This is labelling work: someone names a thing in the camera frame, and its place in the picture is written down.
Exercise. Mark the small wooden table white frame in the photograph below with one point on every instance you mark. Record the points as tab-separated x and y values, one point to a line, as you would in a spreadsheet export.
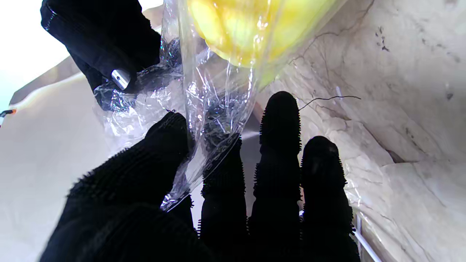
366	245

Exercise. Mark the clear plastic bread bag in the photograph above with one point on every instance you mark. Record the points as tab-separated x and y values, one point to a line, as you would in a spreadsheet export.
211	91

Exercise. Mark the yellow pineapple bun bread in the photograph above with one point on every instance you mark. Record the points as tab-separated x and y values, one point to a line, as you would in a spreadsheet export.
247	29

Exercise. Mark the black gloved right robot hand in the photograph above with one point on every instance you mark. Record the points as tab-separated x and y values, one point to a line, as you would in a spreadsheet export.
105	36

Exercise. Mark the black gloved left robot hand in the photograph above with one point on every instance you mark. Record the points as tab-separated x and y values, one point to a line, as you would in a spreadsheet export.
145	203

